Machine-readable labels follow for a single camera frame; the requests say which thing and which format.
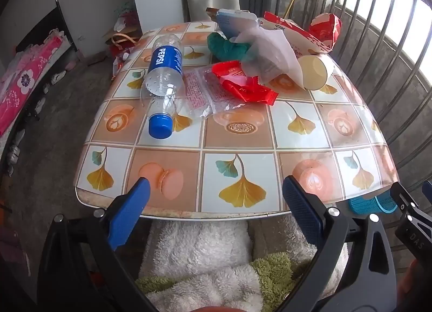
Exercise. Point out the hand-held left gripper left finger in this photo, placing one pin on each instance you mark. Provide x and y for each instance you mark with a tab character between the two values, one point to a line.
130	210

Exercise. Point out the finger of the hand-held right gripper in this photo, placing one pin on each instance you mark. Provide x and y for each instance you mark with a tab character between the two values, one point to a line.
413	227
428	191

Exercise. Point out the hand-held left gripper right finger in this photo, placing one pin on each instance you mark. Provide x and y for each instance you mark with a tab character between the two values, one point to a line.
302	210

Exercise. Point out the blue plastic basket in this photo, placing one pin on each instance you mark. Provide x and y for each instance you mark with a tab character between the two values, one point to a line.
368	204

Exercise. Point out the white paper cup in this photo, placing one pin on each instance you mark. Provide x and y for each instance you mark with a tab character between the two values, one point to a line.
315	72

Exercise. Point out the clear plastic bottle blue label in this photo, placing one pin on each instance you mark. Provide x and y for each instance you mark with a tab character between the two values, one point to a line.
165	59

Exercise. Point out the white plastic bag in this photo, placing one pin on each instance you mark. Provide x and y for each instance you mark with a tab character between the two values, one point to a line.
270	49

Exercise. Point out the green plastic bag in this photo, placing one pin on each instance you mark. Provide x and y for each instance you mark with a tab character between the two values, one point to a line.
222	47

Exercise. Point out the green fluffy cloth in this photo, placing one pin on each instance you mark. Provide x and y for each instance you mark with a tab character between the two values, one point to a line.
273	271

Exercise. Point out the white fluffy cloth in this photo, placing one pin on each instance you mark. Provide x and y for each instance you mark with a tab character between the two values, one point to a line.
202	251

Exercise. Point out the red snack wrapper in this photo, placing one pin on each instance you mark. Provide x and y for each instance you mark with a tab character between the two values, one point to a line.
249	91

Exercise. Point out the clear plastic wrapper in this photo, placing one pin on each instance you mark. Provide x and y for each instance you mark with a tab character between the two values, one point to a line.
197	92

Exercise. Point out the white slipper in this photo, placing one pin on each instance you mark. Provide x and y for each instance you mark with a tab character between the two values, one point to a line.
58	77

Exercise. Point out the metal balcony railing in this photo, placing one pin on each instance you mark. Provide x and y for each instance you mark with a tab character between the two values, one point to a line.
381	45

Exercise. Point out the pink slipper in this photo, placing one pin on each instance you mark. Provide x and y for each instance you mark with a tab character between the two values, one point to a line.
71	65

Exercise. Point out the red gift bag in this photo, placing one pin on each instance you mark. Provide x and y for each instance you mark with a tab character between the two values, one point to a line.
125	45

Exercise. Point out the pink flowered blanket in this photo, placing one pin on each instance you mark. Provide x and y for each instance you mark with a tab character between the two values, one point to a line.
23	79

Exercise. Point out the red white snack bag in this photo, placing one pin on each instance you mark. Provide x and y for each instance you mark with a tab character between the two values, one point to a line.
297	37

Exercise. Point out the red carton box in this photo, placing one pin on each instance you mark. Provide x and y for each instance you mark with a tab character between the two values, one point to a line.
329	27

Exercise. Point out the flower bouquet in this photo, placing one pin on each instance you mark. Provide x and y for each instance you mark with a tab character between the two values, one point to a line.
126	16

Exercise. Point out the blue white packet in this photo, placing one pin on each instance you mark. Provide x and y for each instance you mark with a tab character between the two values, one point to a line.
233	22

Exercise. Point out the brown wrapper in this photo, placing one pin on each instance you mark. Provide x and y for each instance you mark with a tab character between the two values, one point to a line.
212	11

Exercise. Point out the dark bed frame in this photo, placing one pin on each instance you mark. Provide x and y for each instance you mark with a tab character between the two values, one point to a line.
40	27

